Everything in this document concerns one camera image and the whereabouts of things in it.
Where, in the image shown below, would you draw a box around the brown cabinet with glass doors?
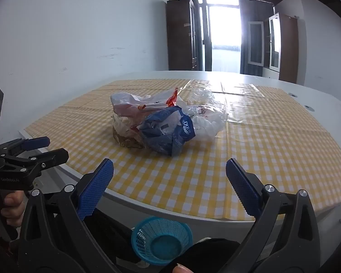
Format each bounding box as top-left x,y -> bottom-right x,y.
248,13 -> 299,85

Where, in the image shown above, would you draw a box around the person's left hand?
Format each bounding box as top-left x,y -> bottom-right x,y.
0,189 -> 27,228

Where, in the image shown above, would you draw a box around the person's black pants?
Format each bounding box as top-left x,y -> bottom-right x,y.
43,193 -> 243,273

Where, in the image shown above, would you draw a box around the person's right hand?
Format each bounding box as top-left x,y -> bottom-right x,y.
172,264 -> 194,273

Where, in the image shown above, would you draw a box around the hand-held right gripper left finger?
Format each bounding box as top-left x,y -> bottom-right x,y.
17,158 -> 140,273

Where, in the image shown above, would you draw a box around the blue plastic mesh basket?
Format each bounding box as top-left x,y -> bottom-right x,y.
131,215 -> 193,266

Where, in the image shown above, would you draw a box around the bright balcony door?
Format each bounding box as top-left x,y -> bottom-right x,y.
198,0 -> 242,73

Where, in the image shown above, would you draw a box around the clear bag with brown crumbs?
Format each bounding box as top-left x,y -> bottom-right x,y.
111,114 -> 146,150

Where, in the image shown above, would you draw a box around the clear plastic sheet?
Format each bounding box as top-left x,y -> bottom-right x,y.
185,79 -> 266,124

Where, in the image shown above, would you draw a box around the dark brown wardrobe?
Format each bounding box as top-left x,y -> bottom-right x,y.
166,0 -> 204,71

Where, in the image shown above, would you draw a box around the yellow checkered tablecloth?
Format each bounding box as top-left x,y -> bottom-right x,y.
24,79 -> 341,222

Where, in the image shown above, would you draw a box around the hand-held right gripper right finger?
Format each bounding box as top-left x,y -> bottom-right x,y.
226,158 -> 321,273

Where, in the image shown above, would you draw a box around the blue plastic wrapper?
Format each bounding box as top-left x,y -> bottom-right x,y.
138,106 -> 196,157

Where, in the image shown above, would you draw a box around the red snack wrapper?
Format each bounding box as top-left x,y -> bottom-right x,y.
165,88 -> 179,107

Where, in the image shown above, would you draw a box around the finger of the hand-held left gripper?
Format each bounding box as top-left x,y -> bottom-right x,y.
0,136 -> 50,160
0,148 -> 70,177

